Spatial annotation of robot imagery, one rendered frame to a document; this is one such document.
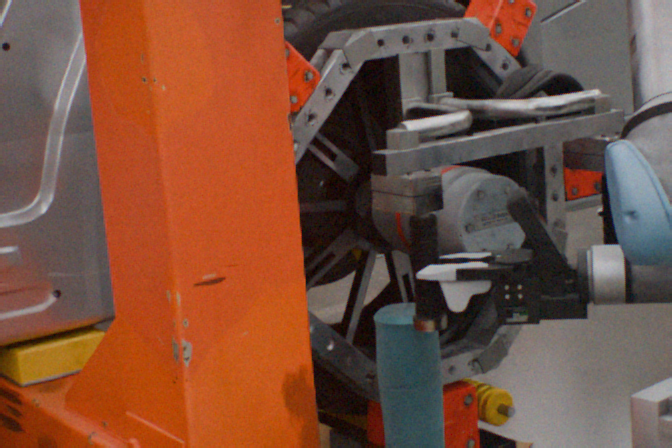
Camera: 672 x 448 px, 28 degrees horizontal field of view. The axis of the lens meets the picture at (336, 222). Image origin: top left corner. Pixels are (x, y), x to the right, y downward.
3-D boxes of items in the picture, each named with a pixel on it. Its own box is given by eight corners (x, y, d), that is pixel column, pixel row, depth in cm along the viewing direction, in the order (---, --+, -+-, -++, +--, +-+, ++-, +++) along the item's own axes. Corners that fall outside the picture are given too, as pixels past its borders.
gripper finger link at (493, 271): (457, 283, 166) (528, 278, 166) (456, 271, 166) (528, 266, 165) (454, 274, 171) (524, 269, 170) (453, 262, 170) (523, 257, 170)
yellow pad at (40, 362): (73, 346, 204) (69, 314, 203) (113, 364, 193) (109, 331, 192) (-15, 367, 196) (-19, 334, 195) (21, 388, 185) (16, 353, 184)
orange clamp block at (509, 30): (483, 58, 210) (506, 7, 211) (517, 59, 203) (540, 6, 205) (453, 36, 206) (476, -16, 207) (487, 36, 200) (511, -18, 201)
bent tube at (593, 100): (518, 106, 206) (515, 36, 204) (611, 113, 190) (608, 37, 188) (428, 122, 196) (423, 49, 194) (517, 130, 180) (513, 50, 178)
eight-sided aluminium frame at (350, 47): (545, 339, 223) (529, 6, 212) (574, 346, 218) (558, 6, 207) (266, 423, 193) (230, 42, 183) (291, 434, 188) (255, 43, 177)
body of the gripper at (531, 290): (492, 326, 168) (590, 323, 166) (487, 259, 167) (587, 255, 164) (495, 309, 176) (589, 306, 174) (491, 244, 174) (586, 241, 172)
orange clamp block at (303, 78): (294, 75, 191) (251, 34, 186) (325, 76, 184) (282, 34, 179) (268, 114, 189) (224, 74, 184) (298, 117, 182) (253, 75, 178)
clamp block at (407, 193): (402, 202, 178) (399, 163, 177) (445, 210, 171) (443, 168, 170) (371, 209, 176) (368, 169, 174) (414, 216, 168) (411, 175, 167)
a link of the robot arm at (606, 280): (623, 252, 164) (621, 237, 171) (585, 254, 164) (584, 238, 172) (626, 312, 165) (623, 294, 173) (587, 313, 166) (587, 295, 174)
